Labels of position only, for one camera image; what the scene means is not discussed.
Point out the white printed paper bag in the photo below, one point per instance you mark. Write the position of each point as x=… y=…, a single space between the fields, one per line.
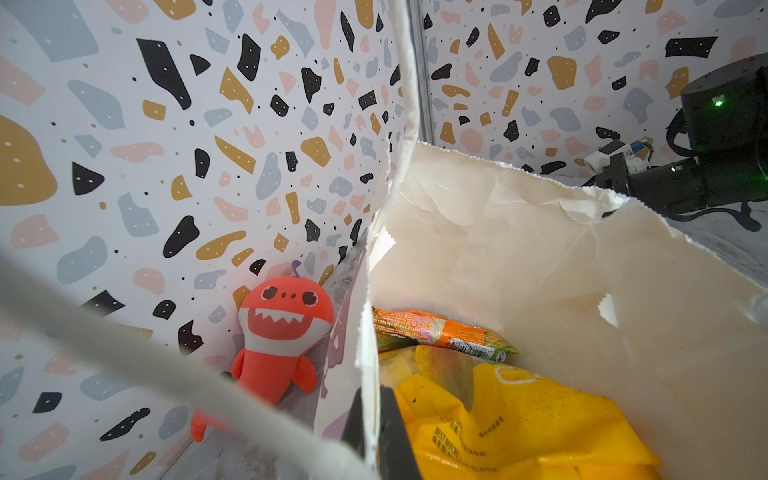
x=159 y=159

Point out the red shark plush toy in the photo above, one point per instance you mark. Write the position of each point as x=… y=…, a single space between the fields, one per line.
x=282 y=319

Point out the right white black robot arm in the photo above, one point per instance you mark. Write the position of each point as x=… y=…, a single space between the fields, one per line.
x=719 y=135

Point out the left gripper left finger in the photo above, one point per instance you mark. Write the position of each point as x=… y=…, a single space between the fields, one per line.
x=353 y=432

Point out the yellow chips packet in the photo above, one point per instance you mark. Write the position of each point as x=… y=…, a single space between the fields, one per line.
x=468 y=418

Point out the right corner aluminium post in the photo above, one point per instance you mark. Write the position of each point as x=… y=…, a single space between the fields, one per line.
x=420 y=72

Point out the orange snack stick packet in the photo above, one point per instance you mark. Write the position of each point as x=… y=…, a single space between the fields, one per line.
x=406 y=328

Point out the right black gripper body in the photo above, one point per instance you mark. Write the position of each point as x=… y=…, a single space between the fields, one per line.
x=689 y=185

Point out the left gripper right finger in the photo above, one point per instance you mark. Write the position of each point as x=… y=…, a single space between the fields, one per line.
x=396 y=457

